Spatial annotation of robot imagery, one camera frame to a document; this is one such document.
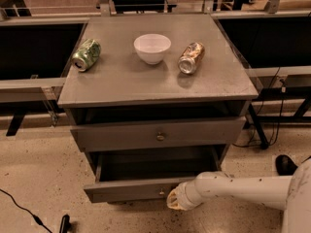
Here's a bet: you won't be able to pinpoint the orange silver soda can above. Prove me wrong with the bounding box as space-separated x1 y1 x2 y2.
178 42 205 75

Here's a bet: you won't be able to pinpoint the white ceramic bowl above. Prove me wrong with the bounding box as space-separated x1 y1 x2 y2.
133 34 171 65

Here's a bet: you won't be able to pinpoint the grey top drawer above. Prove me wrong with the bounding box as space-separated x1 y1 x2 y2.
71 116 246 152

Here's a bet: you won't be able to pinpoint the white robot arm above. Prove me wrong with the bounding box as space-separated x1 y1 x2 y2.
166 159 311 233

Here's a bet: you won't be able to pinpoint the grey drawer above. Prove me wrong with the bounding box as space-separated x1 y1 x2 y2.
84 146 220 203
71 116 246 152

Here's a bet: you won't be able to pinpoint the black shoe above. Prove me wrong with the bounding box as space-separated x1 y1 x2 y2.
275 154 297 176

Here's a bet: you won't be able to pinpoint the grey wooden drawer cabinet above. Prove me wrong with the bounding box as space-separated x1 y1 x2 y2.
57 14 259 206

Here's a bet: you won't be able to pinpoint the crushed green soda can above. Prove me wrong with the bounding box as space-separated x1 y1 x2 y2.
71 39 101 72

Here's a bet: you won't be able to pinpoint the black cylindrical floor object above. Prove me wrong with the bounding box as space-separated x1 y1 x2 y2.
59 215 71 233

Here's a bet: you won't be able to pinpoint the black floor cable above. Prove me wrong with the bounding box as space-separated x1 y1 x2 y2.
0 188 53 233

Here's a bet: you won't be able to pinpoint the black cables under table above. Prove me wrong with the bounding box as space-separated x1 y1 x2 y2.
231 66 288 149

